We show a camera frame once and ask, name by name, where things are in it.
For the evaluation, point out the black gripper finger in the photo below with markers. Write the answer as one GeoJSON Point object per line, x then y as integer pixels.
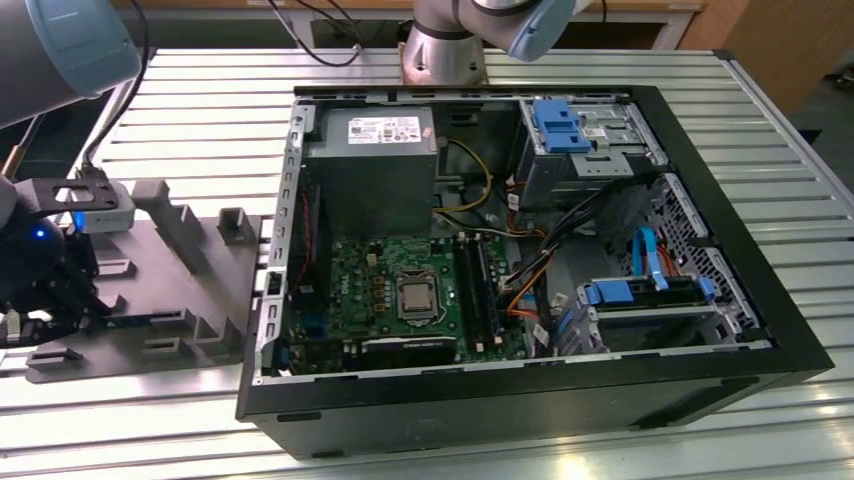
{"type": "Point", "coordinates": [47, 327]}
{"type": "Point", "coordinates": [87, 280]}

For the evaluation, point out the RAM stick with black chips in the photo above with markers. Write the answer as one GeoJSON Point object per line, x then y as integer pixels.
{"type": "Point", "coordinates": [140, 322]}

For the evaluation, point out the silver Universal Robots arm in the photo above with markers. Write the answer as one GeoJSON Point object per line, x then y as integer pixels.
{"type": "Point", "coordinates": [441, 50]}

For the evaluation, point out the installed RAM stick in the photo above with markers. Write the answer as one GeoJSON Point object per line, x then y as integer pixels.
{"type": "Point", "coordinates": [490, 300]}

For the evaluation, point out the grey parts rack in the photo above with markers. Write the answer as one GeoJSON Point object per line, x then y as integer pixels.
{"type": "Point", "coordinates": [187, 290]}

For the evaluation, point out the green motherboard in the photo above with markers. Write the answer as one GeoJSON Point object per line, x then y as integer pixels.
{"type": "Point", "coordinates": [360, 280]}

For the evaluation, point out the grey power supply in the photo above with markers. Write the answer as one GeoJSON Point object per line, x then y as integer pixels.
{"type": "Point", "coordinates": [374, 190]}

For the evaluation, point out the silver CPU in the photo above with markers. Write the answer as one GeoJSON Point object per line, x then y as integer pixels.
{"type": "Point", "coordinates": [417, 297]}

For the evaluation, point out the black graphics card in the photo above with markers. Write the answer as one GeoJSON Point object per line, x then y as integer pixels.
{"type": "Point", "coordinates": [407, 352]}

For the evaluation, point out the CPU socket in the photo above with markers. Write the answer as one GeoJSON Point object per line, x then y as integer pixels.
{"type": "Point", "coordinates": [419, 322]}

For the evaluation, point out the black PC case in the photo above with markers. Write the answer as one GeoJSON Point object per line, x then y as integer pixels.
{"type": "Point", "coordinates": [467, 415]}

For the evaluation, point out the blue drive latch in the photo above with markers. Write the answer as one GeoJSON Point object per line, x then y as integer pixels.
{"type": "Point", "coordinates": [561, 130]}

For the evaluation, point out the hard disk in blue carrier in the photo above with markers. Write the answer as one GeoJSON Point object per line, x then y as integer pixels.
{"type": "Point", "coordinates": [614, 292]}

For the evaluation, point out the metal optical drive cage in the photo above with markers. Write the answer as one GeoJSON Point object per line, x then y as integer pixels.
{"type": "Point", "coordinates": [601, 167]}

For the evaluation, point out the metal disk bay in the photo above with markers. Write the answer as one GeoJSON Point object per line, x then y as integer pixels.
{"type": "Point", "coordinates": [657, 311]}

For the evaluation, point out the wooden top white desk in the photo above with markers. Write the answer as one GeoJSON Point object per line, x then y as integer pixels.
{"type": "Point", "coordinates": [641, 6]}

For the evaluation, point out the wooden cabinet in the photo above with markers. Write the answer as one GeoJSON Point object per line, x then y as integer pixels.
{"type": "Point", "coordinates": [787, 50]}

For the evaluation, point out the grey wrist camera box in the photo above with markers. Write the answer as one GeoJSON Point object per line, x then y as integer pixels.
{"type": "Point", "coordinates": [110, 217]}

